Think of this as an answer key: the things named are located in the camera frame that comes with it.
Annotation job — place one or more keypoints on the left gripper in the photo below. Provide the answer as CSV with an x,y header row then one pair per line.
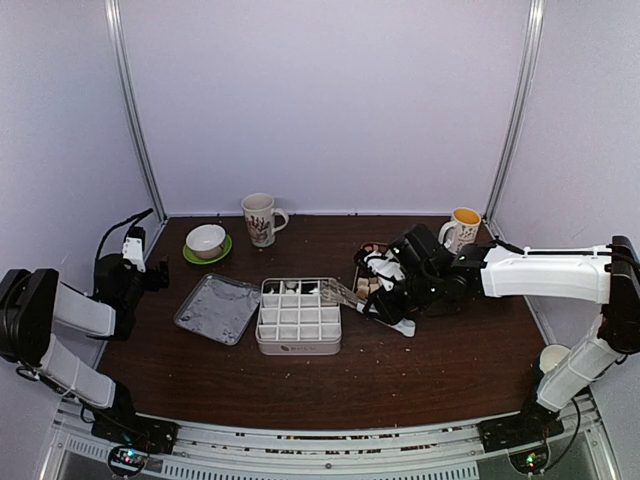
x,y
154,282

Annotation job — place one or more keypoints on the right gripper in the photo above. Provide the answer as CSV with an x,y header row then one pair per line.
x,y
387,312

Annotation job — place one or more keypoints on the seashell coral mug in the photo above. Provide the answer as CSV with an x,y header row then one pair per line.
x,y
263,219

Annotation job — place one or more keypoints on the bunny tin lid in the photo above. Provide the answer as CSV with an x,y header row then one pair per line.
x,y
219,309

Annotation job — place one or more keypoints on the white ceramic bowl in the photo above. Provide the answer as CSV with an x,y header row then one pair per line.
x,y
206,241

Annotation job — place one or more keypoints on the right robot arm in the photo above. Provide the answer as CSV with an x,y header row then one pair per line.
x,y
607,275

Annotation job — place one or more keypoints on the green saucer plate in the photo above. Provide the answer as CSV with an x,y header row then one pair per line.
x,y
192,258

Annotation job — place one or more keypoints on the yellow inside floral mug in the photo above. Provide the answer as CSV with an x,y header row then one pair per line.
x,y
460,230

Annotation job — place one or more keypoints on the aluminium frame post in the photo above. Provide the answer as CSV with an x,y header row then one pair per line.
x,y
528,64
117,36

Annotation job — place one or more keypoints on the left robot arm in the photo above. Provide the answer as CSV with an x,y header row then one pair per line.
x,y
32,303

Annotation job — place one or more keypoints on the white handled tongs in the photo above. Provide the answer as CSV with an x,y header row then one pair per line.
x,y
345,295

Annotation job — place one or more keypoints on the right aluminium frame post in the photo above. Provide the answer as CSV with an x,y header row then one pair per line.
x,y
528,64

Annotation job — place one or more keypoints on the front aluminium rail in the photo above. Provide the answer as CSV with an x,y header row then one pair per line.
x,y
452,450

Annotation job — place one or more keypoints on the tin box with dividers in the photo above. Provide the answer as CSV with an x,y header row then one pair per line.
x,y
294,319

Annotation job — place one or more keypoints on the white cup near base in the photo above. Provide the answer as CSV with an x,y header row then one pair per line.
x,y
551,356

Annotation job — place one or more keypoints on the left aluminium frame post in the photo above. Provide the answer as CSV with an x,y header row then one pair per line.
x,y
117,36

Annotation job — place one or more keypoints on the red chocolate tray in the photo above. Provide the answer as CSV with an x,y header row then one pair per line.
x,y
365,287

